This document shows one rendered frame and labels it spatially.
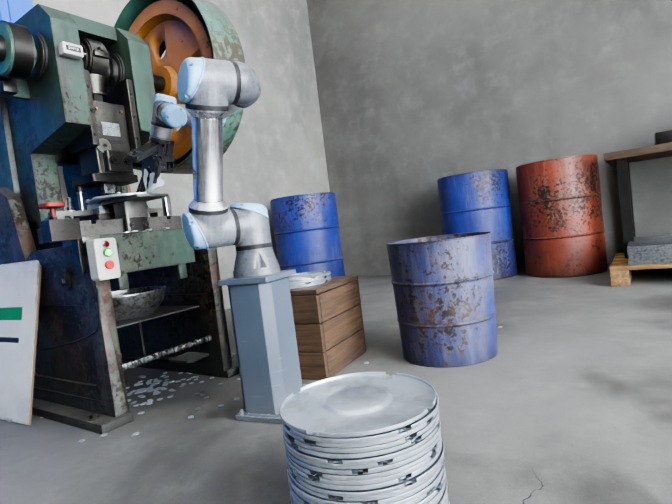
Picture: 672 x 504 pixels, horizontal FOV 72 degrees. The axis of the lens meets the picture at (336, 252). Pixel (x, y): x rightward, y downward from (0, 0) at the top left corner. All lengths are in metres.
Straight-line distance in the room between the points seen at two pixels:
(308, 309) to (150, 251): 0.64
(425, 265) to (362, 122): 3.52
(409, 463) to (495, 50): 4.18
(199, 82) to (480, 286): 1.18
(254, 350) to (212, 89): 0.77
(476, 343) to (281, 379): 0.76
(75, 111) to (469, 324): 1.64
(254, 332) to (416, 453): 0.77
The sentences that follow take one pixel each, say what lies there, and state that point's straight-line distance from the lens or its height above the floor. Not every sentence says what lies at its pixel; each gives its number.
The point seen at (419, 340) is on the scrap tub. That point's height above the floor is 0.10.
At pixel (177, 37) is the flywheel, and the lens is 2.41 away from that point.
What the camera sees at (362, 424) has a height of 0.24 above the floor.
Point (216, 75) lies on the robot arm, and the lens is 1.34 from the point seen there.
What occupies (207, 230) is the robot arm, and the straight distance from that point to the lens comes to 1.39.
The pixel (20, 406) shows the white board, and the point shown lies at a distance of 2.11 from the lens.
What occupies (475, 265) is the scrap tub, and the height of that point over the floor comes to 0.37.
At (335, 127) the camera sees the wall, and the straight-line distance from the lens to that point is 5.29.
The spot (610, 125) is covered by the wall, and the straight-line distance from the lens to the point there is 4.40.
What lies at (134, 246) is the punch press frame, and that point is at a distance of 1.86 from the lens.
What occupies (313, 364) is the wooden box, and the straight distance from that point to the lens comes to 1.81.
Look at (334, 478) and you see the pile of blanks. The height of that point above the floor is 0.18.
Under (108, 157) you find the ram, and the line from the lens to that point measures 2.01.
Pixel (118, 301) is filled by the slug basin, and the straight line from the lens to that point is 1.94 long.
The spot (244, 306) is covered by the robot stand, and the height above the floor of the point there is 0.36.
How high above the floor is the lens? 0.57
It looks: 3 degrees down
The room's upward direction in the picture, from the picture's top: 7 degrees counter-clockwise
